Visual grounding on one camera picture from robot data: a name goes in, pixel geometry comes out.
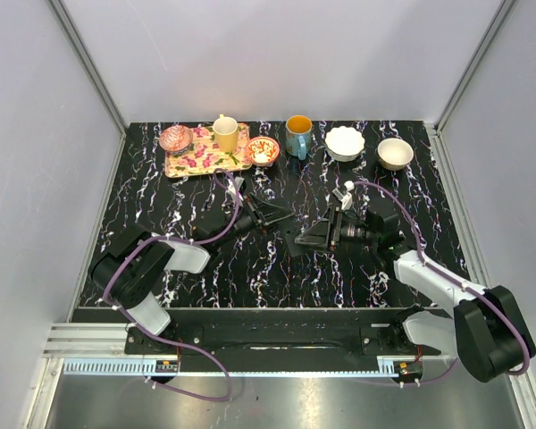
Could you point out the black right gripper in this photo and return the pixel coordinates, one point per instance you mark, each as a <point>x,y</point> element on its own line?
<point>324,231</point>

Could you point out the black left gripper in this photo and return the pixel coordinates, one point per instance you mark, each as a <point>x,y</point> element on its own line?
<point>263,214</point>

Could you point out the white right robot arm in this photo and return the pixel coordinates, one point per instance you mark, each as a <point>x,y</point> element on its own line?
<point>482,328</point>

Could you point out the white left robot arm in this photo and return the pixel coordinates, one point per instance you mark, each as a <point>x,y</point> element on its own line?
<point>128,269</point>

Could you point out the orange patterned bowl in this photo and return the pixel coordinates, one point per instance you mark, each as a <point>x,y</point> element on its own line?
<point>262,151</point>

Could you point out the floral rectangular tray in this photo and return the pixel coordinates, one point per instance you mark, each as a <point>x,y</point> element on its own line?
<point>204,155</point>

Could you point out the yellow mug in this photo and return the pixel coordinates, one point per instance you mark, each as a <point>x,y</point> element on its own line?
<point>226,131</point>

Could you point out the blue mug orange inside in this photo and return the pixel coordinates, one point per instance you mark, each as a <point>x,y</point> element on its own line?
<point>298,136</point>

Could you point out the white scalloped bowl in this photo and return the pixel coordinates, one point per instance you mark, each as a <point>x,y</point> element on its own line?
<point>344,144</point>

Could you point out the cream floral bowl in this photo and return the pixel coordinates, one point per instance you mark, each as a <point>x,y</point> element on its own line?
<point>395,154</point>

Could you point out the pink patterned bowl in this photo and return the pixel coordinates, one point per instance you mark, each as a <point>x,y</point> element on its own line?
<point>176,140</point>

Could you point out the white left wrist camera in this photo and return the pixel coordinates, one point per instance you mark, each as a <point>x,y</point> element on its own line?
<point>235,188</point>

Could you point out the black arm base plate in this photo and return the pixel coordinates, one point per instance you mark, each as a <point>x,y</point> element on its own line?
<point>352,338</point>

